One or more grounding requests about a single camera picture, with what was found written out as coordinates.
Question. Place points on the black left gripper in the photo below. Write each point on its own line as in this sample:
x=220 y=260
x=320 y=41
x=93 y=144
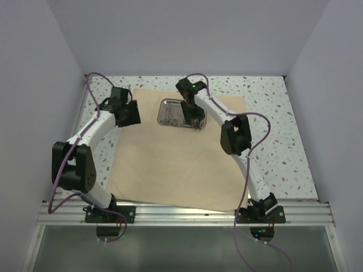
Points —
x=134 y=118

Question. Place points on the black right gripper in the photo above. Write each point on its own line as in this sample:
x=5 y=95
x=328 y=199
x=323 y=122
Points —
x=199 y=114

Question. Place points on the beige cloth wrap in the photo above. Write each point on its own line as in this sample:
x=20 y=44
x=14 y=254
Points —
x=174 y=166

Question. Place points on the steel tweezers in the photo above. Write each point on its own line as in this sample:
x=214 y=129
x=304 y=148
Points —
x=195 y=124

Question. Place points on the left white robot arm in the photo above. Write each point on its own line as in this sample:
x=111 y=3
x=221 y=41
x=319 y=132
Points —
x=73 y=166

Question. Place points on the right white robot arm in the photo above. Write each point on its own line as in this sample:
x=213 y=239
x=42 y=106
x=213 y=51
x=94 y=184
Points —
x=235 y=139

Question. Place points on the steel surgical scissors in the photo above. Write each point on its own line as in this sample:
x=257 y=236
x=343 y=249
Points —
x=171 y=114

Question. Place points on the steel instrument tray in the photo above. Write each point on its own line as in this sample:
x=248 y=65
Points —
x=185 y=124

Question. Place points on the aluminium left side rail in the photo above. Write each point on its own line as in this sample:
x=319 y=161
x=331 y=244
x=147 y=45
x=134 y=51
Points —
x=80 y=107

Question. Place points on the aluminium rail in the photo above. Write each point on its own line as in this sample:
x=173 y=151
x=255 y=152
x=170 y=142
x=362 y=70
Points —
x=80 y=107
x=290 y=213

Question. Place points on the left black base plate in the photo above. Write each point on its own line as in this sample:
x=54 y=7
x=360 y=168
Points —
x=124 y=214

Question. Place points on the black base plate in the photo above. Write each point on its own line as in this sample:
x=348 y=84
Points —
x=261 y=212
x=124 y=214

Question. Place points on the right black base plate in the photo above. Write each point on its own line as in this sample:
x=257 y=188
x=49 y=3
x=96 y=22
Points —
x=261 y=212

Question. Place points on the aluminium front rail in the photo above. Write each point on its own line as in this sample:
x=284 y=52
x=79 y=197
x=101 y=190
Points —
x=290 y=213

